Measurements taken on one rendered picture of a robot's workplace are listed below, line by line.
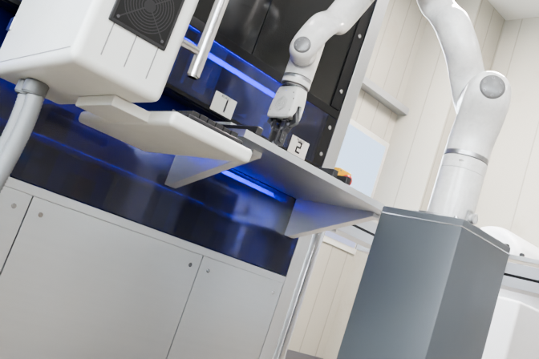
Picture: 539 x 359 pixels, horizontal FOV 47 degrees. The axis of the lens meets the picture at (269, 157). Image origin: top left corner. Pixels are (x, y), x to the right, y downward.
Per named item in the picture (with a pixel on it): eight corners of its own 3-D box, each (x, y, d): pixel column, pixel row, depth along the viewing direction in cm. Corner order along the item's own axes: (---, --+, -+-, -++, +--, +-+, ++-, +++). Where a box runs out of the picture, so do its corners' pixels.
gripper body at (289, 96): (274, 80, 180) (262, 115, 178) (298, 79, 172) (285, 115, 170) (292, 91, 185) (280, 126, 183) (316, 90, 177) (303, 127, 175)
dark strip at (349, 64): (310, 162, 214) (378, -39, 229) (319, 167, 217) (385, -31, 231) (313, 162, 213) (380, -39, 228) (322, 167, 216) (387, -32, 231)
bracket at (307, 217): (284, 235, 207) (296, 198, 209) (289, 237, 209) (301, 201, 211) (360, 254, 181) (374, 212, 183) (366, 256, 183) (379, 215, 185)
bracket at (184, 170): (164, 183, 176) (180, 142, 178) (172, 187, 178) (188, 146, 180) (236, 199, 150) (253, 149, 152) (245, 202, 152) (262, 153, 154)
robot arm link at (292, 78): (277, 73, 180) (273, 82, 179) (297, 71, 173) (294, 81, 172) (296, 85, 185) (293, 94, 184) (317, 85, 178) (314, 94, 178)
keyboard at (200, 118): (101, 117, 148) (104, 107, 149) (149, 139, 157) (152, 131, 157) (187, 118, 117) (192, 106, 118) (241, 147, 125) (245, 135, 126)
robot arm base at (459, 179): (496, 242, 163) (513, 176, 167) (459, 219, 152) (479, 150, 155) (435, 230, 178) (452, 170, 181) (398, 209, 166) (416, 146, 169)
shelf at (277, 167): (142, 129, 179) (144, 123, 179) (302, 206, 222) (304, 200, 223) (243, 136, 142) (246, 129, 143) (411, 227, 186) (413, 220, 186)
